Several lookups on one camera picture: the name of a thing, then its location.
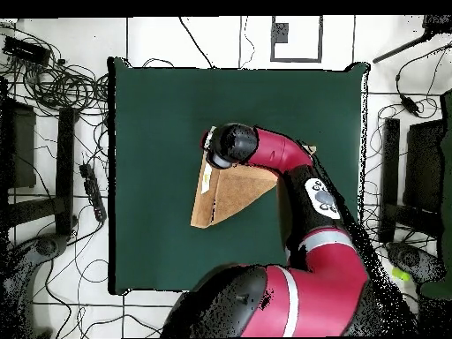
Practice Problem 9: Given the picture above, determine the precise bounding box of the black electronics box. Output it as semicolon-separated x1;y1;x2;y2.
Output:
2;35;53;67

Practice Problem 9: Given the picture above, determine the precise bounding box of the black tripod pole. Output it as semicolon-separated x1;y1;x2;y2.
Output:
371;14;452;65

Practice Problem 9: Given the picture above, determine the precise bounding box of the black stand base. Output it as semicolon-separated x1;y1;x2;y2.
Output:
384;241;446;287
0;232;70;338

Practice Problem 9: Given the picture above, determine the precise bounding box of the black stand bar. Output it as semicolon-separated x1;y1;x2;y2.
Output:
54;106;77;237
379;117;401;243

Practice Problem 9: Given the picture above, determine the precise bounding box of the black power strip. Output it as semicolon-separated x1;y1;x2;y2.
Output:
78;162;108;222

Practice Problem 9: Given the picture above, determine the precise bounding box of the grey square floor frame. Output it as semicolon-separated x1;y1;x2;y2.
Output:
270;15;323;64

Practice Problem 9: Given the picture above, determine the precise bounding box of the orange terry towel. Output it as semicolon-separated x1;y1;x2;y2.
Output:
190;143;318;230

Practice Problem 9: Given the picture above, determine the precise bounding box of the black equipment case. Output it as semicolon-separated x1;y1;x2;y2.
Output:
403;118;447;213
0;98;37;190

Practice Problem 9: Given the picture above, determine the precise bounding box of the black cable bundle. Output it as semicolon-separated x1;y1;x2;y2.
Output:
0;20;110;117

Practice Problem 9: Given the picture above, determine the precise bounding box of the black power adapter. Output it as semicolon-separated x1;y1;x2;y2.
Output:
399;94;422;118

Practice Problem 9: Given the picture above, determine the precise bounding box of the small bright green object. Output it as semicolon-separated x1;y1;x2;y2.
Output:
390;267;412;283

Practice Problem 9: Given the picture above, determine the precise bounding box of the dark green tablecloth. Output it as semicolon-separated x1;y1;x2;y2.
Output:
107;56;372;296

